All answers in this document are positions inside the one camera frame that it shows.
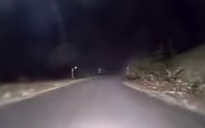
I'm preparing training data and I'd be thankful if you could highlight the pale roadside verge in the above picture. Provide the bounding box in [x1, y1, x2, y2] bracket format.
[0, 76, 98, 111]

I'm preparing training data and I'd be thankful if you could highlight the grey asphalt road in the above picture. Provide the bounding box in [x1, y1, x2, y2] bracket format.
[0, 74, 205, 128]

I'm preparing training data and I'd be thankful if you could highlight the leaf-strewn roadside bank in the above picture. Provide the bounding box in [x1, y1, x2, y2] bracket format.
[121, 41, 205, 118]

